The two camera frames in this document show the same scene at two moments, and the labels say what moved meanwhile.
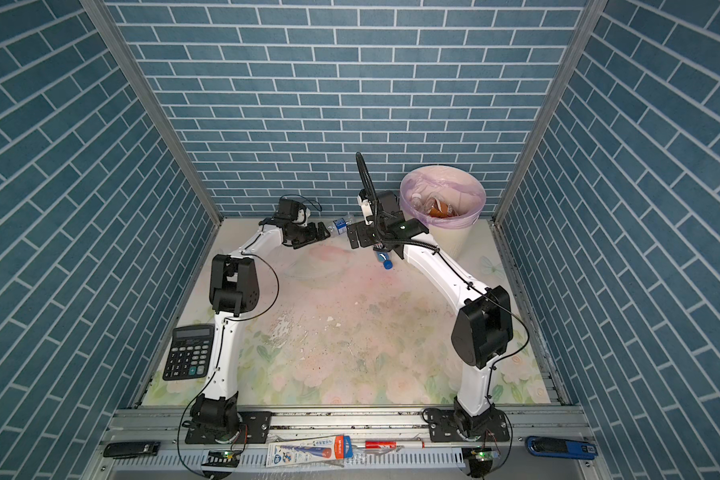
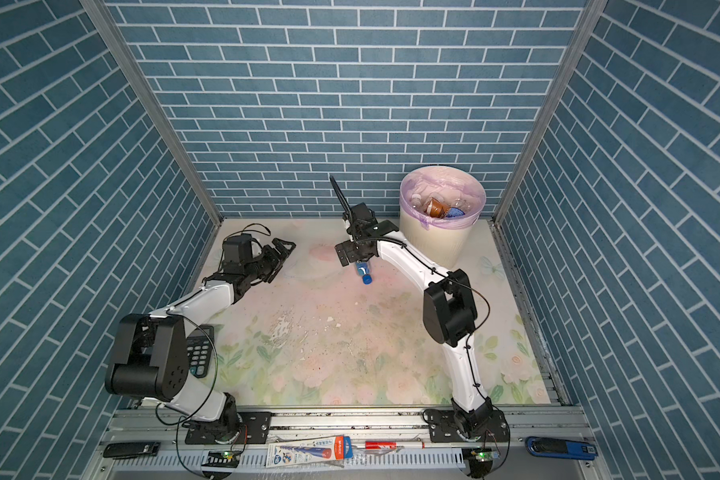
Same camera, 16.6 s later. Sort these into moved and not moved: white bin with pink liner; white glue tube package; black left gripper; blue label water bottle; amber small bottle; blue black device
Moved: blue label water bottle; black left gripper
Not moved: amber small bottle; blue black device; white glue tube package; white bin with pink liner
